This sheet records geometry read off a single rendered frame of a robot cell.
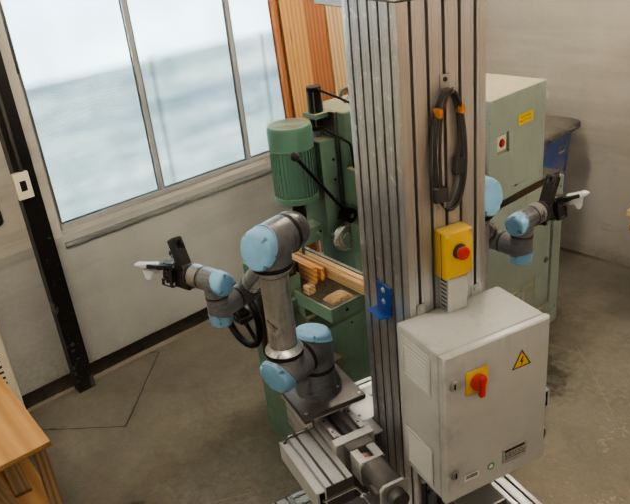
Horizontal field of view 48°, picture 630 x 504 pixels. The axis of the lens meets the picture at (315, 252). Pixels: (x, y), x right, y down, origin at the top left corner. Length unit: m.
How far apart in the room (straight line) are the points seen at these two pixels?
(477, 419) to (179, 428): 2.03
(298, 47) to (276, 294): 2.50
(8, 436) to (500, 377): 1.93
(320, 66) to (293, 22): 0.35
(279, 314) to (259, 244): 0.24
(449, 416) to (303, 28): 2.93
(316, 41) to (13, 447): 2.80
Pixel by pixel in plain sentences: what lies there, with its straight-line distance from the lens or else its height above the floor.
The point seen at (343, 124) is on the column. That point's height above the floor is 1.47.
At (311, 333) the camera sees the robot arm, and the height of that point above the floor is 1.05.
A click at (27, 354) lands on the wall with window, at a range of 3.97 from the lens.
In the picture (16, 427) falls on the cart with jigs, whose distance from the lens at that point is 3.07.
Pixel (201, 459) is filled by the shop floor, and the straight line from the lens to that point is 3.44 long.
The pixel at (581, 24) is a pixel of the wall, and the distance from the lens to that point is 4.61.
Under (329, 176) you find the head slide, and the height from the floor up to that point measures 1.27.
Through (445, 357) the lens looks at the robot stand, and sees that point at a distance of 1.73.
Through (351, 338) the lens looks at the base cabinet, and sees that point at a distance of 2.95.
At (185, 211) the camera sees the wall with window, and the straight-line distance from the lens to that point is 4.13.
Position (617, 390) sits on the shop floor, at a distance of 3.77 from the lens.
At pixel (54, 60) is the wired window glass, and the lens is 3.76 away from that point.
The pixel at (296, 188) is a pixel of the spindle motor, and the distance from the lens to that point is 2.72.
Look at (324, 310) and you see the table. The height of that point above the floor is 0.88.
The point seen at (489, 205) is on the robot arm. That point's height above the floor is 1.39.
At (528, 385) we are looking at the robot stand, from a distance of 1.98.
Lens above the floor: 2.22
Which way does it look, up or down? 26 degrees down
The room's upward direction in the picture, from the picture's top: 6 degrees counter-clockwise
